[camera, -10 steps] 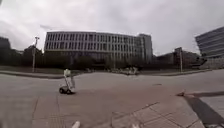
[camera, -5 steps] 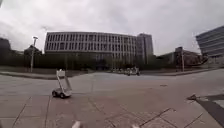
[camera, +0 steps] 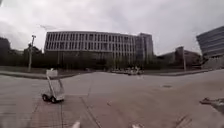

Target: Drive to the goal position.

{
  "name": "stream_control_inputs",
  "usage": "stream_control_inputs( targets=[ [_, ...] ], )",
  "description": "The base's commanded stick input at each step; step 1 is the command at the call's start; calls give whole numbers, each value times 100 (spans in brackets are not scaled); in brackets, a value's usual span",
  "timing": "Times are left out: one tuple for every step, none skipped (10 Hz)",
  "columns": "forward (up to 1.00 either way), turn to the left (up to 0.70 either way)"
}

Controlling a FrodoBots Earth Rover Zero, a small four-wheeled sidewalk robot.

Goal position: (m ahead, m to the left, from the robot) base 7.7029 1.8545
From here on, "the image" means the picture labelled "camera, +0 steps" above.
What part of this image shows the row of trees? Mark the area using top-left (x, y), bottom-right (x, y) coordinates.
top-left (0, 46), bottom-right (161, 71)

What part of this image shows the grey paved plaza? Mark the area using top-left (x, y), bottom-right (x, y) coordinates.
top-left (0, 68), bottom-right (224, 128)

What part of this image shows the manhole cover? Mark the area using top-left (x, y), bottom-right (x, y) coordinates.
top-left (161, 84), bottom-right (173, 89)

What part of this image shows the large grey many-windowed building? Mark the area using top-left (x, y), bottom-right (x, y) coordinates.
top-left (43, 30), bottom-right (155, 64)

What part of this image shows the small wheeled robot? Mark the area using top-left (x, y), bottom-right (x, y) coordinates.
top-left (41, 68), bottom-right (66, 104)

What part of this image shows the row of parked vehicles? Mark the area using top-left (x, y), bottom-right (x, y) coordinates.
top-left (109, 66), bottom-right (145, 76)

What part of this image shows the lamp pole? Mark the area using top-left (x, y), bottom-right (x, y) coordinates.
top-left (27, 34), bottom-right (37, 72)

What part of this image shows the raised kerb strip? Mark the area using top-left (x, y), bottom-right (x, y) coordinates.
top-left (0, 70), bottom-right (81, 80)

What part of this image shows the glass-fronted building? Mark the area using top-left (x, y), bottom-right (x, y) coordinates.
top-left (195, 25), bottom-right (224, 70)

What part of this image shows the low brown building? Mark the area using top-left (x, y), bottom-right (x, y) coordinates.
top-left (157, 46), bottom-right (202, 68)

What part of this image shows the dark building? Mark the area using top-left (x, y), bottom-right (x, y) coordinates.
top-left (0, 36), bottom-right (12, 66)

